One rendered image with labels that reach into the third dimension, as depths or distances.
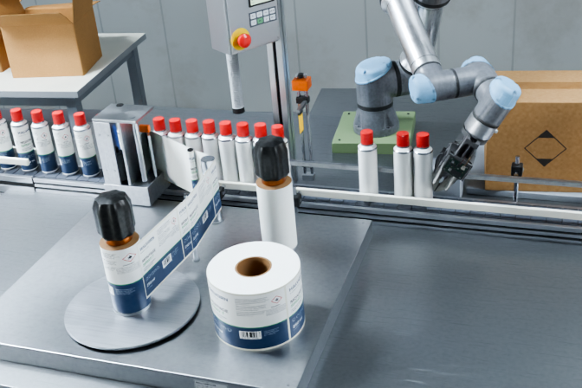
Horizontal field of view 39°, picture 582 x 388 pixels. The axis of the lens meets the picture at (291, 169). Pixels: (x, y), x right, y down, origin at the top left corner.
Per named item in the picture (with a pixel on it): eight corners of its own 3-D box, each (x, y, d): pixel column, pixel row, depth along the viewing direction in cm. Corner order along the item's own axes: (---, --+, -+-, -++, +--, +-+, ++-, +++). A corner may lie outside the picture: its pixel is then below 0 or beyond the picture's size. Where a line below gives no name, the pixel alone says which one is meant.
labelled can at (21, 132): (28, 164, 262) (13, 106, 253) (42, 165, 261) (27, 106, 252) (18, 171, 258) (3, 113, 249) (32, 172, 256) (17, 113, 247)
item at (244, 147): (237, 191, 235) (229, 126, 225) (244, 183, 239) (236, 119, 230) (255, 193, 233) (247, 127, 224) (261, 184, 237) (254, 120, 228)
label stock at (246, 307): (197, 323, 181) (187, 269, 174) (264, 284, 192) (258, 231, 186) (254, 364, 167) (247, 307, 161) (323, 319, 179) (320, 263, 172)
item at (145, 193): (106, 202, 235) (90, 120, 223) (128, 181, 245) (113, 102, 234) (151, 206, 230) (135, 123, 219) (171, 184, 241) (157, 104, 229)
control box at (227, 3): (211, 48, 224) (202, -20, 215) (261, 34, 233) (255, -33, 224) (231, 56, 217) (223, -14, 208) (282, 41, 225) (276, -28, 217)
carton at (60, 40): (-10, 87, 362) (-31, 4, 345) (35, 49, 406) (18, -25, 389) (80, 84, 356) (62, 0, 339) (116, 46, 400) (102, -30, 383)
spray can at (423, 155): (410, 205, 220) (410, 137, 210) (416, 197, 224) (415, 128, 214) (430, 208, 218) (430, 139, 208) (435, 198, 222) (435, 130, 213)
